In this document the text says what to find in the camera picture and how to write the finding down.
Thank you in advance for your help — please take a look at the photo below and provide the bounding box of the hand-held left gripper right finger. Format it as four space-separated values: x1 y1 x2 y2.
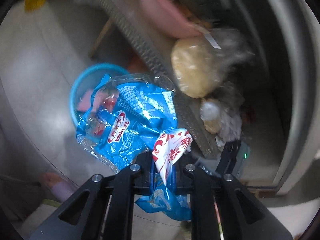
175 152 293 240

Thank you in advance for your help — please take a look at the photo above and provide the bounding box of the pink basin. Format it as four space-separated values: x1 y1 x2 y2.
139 0 203 38

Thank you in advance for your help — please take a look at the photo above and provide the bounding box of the wooden shelf support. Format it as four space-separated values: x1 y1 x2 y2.
90 17 113 58

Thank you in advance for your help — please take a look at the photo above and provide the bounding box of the perforated metal shelf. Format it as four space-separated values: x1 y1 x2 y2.
82 0 220 159

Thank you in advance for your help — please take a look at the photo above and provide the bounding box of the bag of yellow food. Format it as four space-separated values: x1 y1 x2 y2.
171 29 250 98

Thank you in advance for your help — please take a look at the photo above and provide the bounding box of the grey kitchen counter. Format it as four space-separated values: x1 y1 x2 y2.
257 0 318 195

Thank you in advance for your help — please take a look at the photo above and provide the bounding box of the blue plastic wrapper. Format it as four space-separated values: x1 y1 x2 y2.
76 73 193 222

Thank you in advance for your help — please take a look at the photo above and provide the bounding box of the blue plastic basket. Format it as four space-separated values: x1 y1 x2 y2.
69 64 129 130

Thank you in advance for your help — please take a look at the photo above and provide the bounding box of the small clear plastic bag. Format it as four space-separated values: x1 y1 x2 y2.
200 97 243 145

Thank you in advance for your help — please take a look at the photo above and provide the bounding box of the white red-print wrapper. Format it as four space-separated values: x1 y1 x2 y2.
152 128 193 185

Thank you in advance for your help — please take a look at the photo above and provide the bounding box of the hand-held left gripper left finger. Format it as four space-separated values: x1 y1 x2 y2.
30 152 154 240

